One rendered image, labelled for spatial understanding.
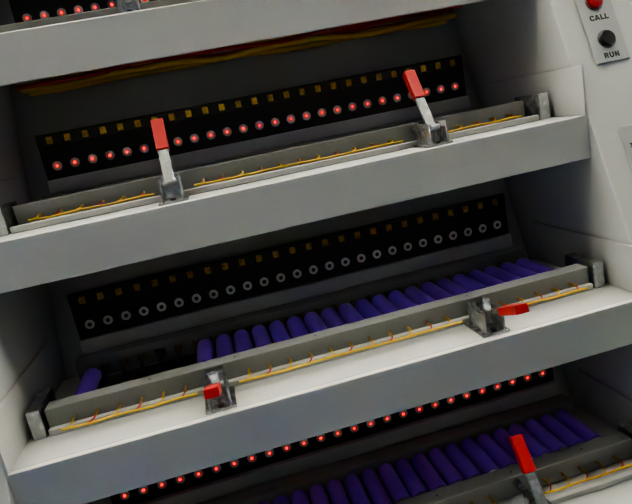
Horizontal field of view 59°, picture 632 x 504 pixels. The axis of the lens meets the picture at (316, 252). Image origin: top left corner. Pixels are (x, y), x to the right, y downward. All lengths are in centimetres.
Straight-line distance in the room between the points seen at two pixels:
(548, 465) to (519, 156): 32
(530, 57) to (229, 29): 35
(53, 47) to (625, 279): 61
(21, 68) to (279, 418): 40
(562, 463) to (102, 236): 51
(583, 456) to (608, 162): 30
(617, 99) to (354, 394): 41
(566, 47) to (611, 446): 42
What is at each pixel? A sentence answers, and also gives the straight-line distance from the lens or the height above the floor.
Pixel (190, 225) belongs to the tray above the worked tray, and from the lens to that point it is 53.
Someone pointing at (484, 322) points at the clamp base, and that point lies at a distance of 56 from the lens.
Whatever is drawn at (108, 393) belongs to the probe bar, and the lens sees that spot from 57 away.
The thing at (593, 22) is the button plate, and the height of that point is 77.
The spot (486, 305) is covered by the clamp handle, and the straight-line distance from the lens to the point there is 57.
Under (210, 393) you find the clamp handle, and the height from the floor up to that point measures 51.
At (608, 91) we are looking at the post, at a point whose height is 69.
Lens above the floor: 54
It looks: 7 degrees up
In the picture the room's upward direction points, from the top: 15 degrees counter-clockwise
